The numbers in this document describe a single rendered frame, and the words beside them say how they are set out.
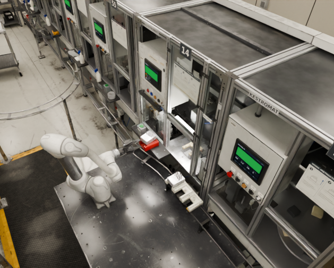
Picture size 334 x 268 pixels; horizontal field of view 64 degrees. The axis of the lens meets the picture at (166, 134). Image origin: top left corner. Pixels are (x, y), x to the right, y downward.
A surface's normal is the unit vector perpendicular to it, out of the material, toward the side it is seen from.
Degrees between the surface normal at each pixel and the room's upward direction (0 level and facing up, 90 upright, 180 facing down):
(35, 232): 0
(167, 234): 0
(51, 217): 0
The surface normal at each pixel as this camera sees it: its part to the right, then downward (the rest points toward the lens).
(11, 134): 0.03, -0.72
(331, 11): -0.82, 0.37
